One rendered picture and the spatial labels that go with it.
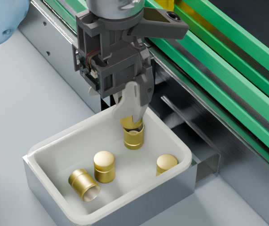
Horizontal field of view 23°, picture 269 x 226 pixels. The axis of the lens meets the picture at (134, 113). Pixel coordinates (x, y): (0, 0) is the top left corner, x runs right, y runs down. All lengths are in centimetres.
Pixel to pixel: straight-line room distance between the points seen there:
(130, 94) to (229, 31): 24
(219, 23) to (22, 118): 40
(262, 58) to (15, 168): 45
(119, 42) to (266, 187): 33
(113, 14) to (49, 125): 43
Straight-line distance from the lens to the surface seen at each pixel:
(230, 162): 107
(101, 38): 84
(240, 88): 99
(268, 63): 103
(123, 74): 88
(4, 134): 120
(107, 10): 81
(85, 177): 105
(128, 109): 94
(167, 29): 91
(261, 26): 121
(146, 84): 90
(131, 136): 110
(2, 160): 116
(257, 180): 103
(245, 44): 106
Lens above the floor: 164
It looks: 47 degrees down
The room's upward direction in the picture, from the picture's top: straight up
